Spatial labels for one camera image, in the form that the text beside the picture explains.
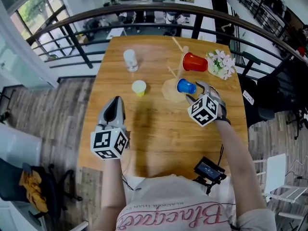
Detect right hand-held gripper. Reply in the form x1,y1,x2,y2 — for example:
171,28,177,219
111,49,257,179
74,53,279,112
185,81,228,128

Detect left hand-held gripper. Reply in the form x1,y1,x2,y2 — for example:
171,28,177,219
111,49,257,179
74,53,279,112
90,95,130,161

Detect blue plastic cup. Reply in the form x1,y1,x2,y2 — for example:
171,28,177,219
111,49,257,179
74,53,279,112
177,78,197,95

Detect wooden cup tree stand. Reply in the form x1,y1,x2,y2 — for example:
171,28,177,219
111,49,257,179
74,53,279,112
161,37,193,103

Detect red plastic cup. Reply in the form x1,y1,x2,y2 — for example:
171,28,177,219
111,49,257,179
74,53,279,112
182,52,209,72

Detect yellow plastic cup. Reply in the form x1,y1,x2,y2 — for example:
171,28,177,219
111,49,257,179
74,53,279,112
131,80,147,97

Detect person's left forearm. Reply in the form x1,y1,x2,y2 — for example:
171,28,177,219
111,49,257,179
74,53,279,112
90,157,128,231

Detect person's right forearm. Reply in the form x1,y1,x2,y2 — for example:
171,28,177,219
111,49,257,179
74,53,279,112
213,119,268,218

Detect clear plastic cup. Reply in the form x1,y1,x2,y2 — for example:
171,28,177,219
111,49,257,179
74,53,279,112
123,49,139,72

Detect pink flowers in white pot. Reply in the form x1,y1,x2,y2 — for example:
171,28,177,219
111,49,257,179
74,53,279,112
206,49,236,81

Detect white power strip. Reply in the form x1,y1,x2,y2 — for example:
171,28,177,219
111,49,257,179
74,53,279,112
242,90,255,106

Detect black mesh office chair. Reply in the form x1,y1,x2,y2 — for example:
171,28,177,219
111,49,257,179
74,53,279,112
237,51,303,128

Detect small black monitor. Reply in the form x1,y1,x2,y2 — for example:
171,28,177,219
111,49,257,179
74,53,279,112
193,156,227,194

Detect person's white printed shirt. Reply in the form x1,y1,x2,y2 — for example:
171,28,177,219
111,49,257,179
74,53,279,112
115,174,278,231

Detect wood-topped black railing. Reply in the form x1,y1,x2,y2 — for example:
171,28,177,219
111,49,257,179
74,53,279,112
26,3,308,69

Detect white desk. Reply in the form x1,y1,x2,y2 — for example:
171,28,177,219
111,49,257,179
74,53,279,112
0,123,43,165

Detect yellow cloth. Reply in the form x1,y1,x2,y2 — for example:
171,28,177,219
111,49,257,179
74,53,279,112
19,169,49,214

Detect white stool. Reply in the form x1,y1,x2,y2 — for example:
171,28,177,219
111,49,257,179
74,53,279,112
253,153,287,198

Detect window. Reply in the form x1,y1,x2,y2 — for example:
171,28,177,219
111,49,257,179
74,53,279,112
9,0,68,38

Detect white metal rack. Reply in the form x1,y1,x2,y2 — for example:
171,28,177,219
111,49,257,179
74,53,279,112
262,186,308,204

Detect black wrist strap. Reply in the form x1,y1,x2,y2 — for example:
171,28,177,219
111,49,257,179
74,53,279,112
213,115,232,127

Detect black cable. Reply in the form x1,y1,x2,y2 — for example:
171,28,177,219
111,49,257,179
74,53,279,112
217,143,225,166

